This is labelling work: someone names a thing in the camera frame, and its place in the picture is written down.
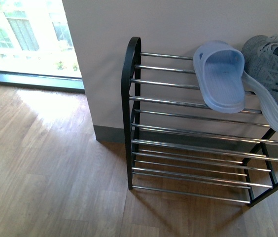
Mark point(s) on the black metal shoe rack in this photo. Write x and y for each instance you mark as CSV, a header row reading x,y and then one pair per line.
x,y
176,144

